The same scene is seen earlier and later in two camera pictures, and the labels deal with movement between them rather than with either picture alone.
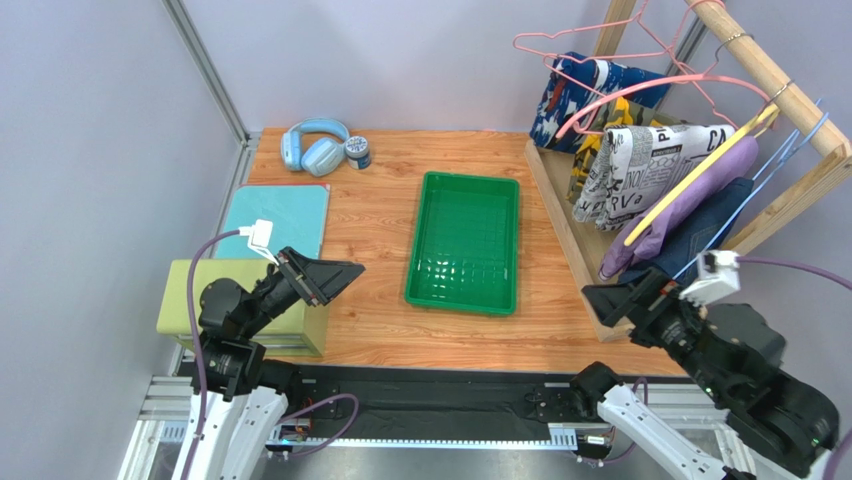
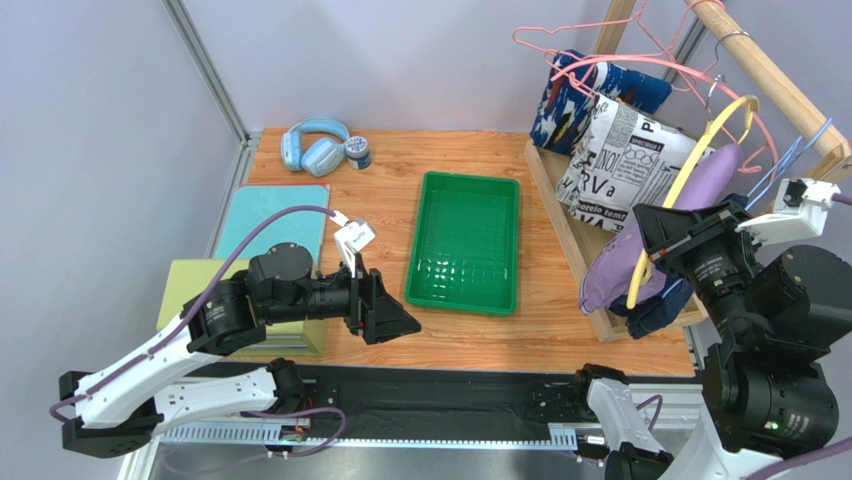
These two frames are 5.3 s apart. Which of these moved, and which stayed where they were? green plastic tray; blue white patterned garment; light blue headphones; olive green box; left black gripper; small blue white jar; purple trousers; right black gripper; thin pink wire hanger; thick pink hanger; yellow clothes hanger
Moved: left black gripper; thick pink hanger; purple trousers; yellow clothes hanger; right black gripper
Stayed: thin pink wire hanger; olive green box; small blue white jar; light blue headphones; green plastic tray; blue white patterned garment
